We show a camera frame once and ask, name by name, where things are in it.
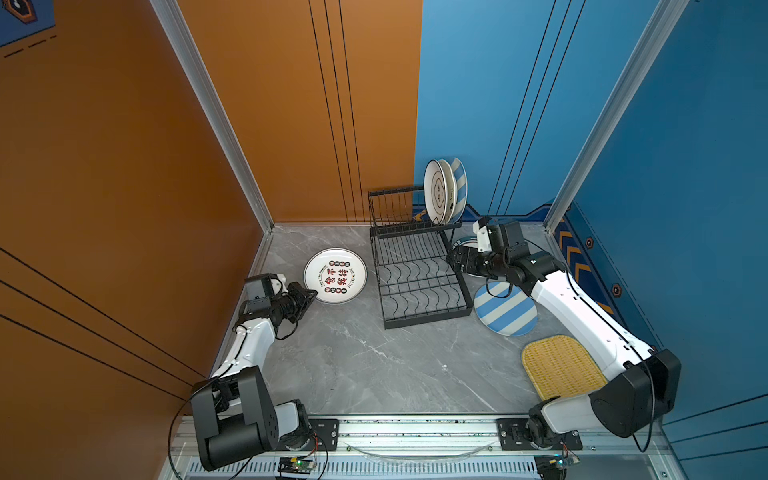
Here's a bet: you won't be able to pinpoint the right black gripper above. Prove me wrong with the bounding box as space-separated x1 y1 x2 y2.
444 244 508 279

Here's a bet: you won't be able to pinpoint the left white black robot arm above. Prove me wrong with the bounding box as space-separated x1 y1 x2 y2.
189 274 318 471

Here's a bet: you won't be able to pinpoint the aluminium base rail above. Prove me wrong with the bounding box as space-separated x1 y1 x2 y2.
158 412 685 480

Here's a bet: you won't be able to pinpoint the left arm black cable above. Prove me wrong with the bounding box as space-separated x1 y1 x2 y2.
166 383 253 480

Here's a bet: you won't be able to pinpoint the white plate red characters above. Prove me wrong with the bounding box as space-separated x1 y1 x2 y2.
303 248 368 304

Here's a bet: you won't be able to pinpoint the cream plate floral drawing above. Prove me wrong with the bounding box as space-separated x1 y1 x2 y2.
438 159 457 224

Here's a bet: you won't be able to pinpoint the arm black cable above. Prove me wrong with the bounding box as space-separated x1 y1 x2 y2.
485 239 656 454
166 383 253 480

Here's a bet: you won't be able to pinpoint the blue white striped plate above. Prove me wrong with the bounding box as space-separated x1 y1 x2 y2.
451 158 468 223

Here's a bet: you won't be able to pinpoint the green circuit board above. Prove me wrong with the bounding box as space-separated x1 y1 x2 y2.
549 454 581 471
277 457 318 479

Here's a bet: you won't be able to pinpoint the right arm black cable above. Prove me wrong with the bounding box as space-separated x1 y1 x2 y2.
485 239 656 454

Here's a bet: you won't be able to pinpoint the yellow woven bamboo tray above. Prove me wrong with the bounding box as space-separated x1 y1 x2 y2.
522 335 607 401

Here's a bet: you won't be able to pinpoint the right green circuit board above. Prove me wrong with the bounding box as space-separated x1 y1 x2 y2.
549 454 581 471

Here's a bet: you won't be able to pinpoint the black wire dish rack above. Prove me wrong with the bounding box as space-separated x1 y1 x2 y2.
368 186 473 329

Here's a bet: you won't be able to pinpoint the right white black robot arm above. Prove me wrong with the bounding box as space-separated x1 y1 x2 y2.
449 218 682 449

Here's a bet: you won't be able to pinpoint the white plate green red rim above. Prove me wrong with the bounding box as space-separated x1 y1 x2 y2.
452 235 478 249

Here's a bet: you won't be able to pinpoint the left green circuit board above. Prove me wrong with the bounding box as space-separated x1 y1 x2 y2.
277 457 318 479

